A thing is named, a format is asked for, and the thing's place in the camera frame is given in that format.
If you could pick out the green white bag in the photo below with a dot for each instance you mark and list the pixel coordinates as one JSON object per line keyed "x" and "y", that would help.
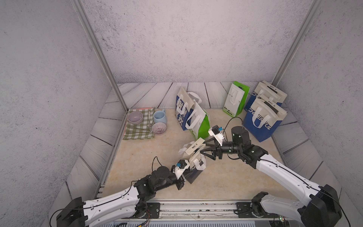
{"x": 198, "y": 122}
{"x": 236, "y": 99}

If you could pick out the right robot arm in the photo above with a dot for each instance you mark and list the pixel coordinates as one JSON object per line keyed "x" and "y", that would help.
{"x": 314, "y": 206}

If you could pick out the aluminium frame post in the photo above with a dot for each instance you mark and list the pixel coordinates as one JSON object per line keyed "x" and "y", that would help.
{"x": 311, "y": 14}
{"x": 79, "y": 9}

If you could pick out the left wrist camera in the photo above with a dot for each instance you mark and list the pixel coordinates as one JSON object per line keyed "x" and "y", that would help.
{"x": 180, "y": 167}

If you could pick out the right aluminium frame post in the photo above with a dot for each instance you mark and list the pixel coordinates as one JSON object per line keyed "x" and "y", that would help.
{"x": 311, "y": 14}

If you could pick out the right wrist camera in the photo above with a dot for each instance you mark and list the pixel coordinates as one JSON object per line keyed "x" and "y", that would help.
{"x": 216, "y": 134}

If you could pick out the left aluminium frame post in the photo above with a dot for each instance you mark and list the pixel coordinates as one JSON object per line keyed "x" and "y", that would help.
{"x": 79, "y": 9}

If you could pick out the blue mug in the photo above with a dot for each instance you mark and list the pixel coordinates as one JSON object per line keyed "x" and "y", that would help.
{"x": 160, "y": 116}

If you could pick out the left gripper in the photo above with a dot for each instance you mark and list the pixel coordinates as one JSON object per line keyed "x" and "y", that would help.
{"x": 180, "y": 182}

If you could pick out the green checkered cloth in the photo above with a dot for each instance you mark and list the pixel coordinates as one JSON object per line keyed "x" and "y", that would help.
{"x": 141, "y": 131}

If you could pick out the blue beige takeout bag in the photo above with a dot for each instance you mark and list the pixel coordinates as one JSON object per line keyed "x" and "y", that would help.
{"x": 267, "y": 90}

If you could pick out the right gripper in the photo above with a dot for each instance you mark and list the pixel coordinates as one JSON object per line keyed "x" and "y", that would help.
{"x": 218, "y": 147}

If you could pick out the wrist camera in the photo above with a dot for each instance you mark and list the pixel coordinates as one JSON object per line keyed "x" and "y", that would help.
{"x": 216, "y": 134}
{"x": 180, "y": 167}

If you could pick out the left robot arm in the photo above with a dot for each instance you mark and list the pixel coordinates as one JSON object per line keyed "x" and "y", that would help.
{"x": 131, "y": 202}

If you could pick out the navy beige bag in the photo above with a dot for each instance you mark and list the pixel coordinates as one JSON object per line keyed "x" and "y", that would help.
{"x": 191, "y": 152}

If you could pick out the purple bowl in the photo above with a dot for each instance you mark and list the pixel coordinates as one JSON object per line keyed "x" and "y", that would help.
{"x": 135, "y": 117}

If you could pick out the pink patterned bowl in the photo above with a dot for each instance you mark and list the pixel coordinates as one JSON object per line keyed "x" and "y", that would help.
{"x": 159, "y": 128}

